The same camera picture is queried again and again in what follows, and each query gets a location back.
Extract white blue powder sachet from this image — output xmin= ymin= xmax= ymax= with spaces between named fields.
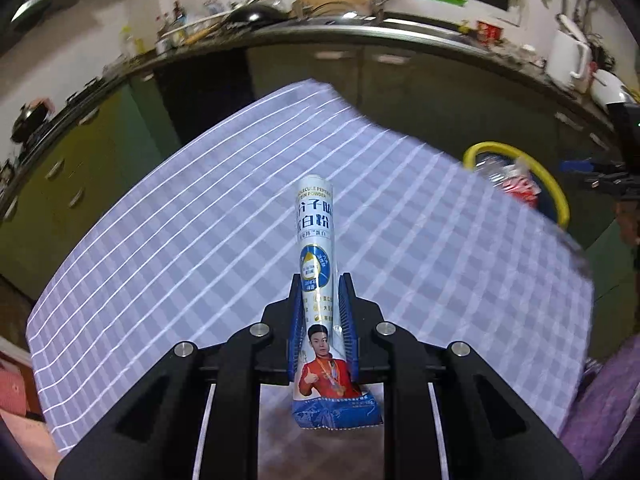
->
xmin=292 ymin=174 xmax=382 ymax=430

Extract red paper bucket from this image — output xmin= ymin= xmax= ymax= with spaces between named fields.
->
xmin=500 ymin=174 xmax=541 ymax=209

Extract clear plastic bottle with label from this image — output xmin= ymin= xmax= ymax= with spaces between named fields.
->
xmin=475 ymin=154 xmax=514 ymax=185

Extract yellow rimmed trash bin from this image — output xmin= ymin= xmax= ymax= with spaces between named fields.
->
xmin=462 ymin=141 xmax=570 ymax=229

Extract person's right hand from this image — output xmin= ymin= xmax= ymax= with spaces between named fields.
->
xmin=615 ymin=202 xmax=639 ymax=247

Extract blue checkered tablecloth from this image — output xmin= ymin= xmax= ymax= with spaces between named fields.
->
xmin=25 ymin=78 xmax=597 ymax=456

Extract white electric kettle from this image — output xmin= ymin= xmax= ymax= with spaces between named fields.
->
xmin=544 ymin=30 xmax=591 ymax=94

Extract red cup on counter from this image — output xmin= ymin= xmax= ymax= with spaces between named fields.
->
xmin=476 ymin=21 xmax=503 ymax=46

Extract green base cabinets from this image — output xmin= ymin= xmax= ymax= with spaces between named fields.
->
xmin=26 ymin=55 xmax=629 ymax=382

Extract steel sink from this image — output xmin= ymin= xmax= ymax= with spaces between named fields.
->
xmin=294 ymin=8 xmax=452 ymax=36

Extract black wok on counter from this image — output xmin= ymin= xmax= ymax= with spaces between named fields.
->
xmin=184 ymin=1 xmax=292 ymax=44

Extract black pot on stove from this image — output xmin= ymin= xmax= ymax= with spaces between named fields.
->
xmin=11 ymin=98 xmax=54 ymax=144

